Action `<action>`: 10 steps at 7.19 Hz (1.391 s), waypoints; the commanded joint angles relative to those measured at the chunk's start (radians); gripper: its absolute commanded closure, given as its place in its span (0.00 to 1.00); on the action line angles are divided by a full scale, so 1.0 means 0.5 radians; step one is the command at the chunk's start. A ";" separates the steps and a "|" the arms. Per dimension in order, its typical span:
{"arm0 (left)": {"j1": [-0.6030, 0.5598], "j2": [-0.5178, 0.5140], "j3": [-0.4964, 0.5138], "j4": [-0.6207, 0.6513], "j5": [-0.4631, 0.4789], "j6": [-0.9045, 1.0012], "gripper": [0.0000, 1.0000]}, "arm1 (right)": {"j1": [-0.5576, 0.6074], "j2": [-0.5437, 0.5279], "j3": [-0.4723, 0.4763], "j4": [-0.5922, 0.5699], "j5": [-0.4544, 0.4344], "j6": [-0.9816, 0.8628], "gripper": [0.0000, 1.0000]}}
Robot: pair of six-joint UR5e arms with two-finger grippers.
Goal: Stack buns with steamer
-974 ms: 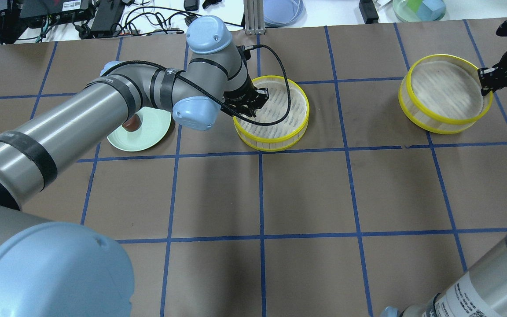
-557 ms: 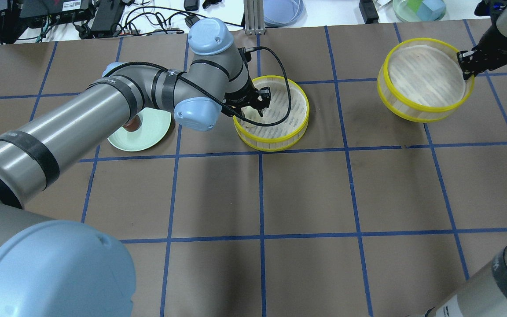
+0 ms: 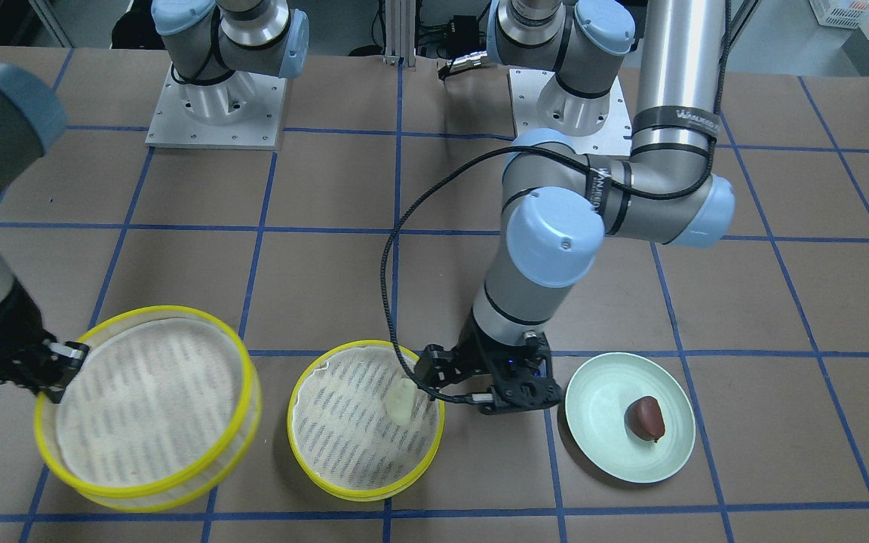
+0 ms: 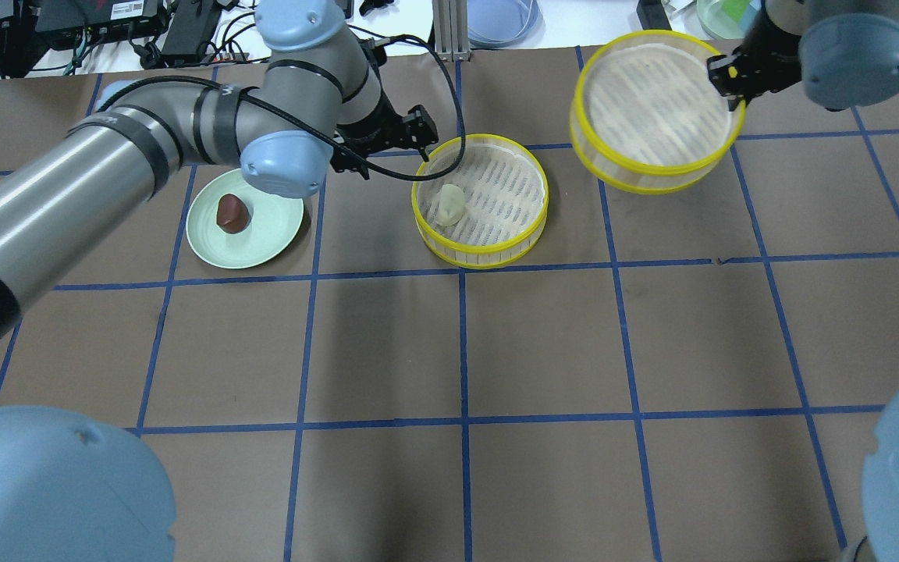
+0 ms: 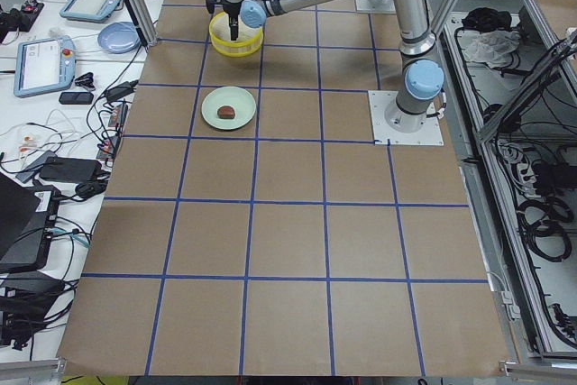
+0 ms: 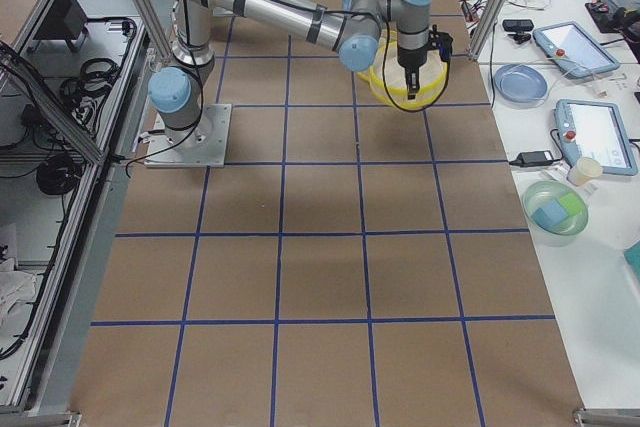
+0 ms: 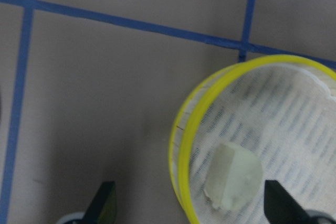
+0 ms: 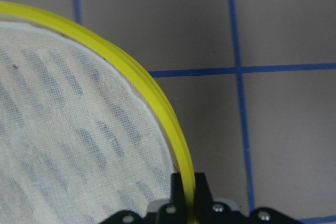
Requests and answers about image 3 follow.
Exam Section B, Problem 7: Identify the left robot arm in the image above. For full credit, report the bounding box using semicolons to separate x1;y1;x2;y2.
401;1;735;415

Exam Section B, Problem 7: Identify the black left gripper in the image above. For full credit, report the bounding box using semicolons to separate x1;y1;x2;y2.
413;316;564;415

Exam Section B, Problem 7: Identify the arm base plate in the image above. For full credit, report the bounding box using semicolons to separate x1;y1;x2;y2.
509;68;632;159
146;69;289;151

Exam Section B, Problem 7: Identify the light green plate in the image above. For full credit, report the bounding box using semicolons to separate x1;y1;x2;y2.
564;353;696;484

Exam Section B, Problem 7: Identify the brown steamed bun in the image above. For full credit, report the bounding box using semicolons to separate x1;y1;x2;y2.
625;395;666;443

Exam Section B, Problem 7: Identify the aluminium frame post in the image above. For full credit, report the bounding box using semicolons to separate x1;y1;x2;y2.
382;0;416;69

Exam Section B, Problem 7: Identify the white steamed bun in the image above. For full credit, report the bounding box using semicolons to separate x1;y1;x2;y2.
382;378;417;427

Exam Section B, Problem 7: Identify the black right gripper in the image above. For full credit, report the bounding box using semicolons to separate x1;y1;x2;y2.
0;291;91;404

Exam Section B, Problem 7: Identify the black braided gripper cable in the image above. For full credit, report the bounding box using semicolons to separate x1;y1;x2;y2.
379;0;733;404

